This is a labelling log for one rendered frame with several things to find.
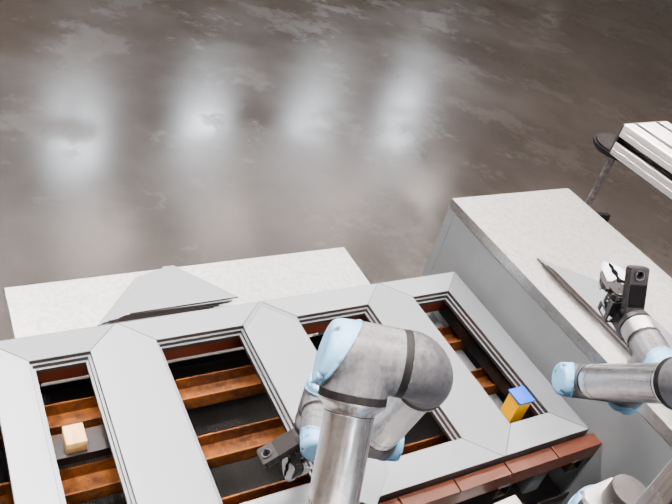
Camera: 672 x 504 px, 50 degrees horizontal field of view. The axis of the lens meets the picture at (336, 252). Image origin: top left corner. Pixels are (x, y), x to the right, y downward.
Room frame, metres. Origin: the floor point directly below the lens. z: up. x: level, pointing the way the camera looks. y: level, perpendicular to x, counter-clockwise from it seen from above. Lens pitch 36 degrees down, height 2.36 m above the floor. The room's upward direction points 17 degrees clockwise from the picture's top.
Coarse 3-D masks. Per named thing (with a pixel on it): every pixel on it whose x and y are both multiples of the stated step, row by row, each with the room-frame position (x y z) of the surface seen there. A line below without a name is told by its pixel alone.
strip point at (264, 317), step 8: (256, 312) 1.66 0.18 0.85; (264, 312) 1.67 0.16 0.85; (272, 312) 1.68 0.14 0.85; (256, 320) 1.62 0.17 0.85; (264, 320) 1.63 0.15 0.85; (272, 320) 1.64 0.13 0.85; (280, 320) 1.65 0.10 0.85; (288, 320) 1.66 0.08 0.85; (296, 320) 1.67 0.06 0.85; (248, 328) 1.58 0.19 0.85; (256, 328) 1.59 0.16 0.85
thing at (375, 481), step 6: (372, 474) 1.19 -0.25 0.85; (378, 474) 1.20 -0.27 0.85; (384, 474) 1.20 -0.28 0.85; (366, 480) 1.17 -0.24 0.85; (372, 480) 1.17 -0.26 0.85; (378, 480) 1.18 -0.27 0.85; (384, 480) 1.18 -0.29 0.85; (366, 486) 1.15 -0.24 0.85; (372, 486) 1.16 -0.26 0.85; (378, 486) 1.16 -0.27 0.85; (366, 492) 1.13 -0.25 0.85; (372, 492) 1.14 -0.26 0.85; (378, 492) 1.14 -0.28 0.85; (360, 498) 1.11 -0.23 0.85
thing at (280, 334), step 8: (264, 328) 1.60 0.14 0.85; (272, 328) 1.61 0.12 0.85; (280, 328) 1.62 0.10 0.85; (288, 328) 1.63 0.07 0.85; (296, 328) 1.64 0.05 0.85; (248, 336) 1.54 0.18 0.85; (256, 336) 1.55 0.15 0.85; (264, 336) 1.56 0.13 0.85; (272, 336) 1.57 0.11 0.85; (280, 336) 1.58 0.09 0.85; (288, 336) 1.59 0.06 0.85; (296, 336) 1.60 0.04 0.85; (304, 336) 1.61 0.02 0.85; (256, 344) 1.52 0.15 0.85; (264, 344) 1.53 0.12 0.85; (272, 344) 1.54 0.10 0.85; (280, 344) 1.55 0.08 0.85
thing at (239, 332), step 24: (336, 312) 1.78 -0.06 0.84; (360, 312) 1.83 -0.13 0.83; (456, 312) 1.98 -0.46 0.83; (192, 336) 1.49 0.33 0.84; (216, 336) 1.53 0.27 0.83; (240, 336) 1.56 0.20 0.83; (480, 336) 1.87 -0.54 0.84; (48, 360) 1.25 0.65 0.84; (72, 360) 1.28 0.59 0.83; (504, 360) 1.78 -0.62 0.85; (96, 384) 1.23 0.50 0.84; (264, 384) 1.40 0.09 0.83; (48, 432) 1.06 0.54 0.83; (456, 432) 1.42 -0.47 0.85; (120, 456) 1.04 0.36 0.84; (504, 456) 1.38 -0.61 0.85; (120, 480) 0.99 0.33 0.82; (432, 480) 1.23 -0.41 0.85
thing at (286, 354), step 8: (288, 344) 1.56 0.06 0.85; (296, 344) 1.57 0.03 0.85; (304, 344) 1.58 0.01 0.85; (312, 344) 1.59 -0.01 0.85; (264, 352) 1.50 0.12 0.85; (272, 352) 1.51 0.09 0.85; (280, 352) 1.52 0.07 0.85; (288, 352) 1.53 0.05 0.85; (296, 352) 1.54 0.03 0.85; (304, 352) 1.55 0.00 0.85; (312, 352) 1.56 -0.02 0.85; (264, 360) 1.47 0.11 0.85; (272, 360) 1.48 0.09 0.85; (280, 360) 1.49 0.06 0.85; (288, 360) 1.50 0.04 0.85; (296, 360) 1.51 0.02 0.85; (304, 360) 1.52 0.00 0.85
